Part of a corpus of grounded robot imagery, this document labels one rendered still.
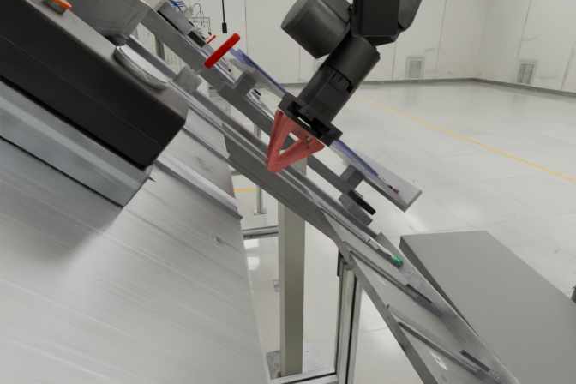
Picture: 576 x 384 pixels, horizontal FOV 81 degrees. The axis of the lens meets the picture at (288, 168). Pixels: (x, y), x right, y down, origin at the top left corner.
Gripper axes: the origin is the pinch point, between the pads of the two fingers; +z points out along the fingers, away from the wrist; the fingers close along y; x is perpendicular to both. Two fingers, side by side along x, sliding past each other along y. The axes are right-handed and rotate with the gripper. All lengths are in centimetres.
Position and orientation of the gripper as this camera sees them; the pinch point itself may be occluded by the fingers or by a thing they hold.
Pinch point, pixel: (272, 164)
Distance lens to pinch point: 46.8
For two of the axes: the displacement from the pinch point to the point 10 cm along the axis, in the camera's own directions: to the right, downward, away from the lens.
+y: 2.3, 3.5, -9.1
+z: -6.1, 7.8, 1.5
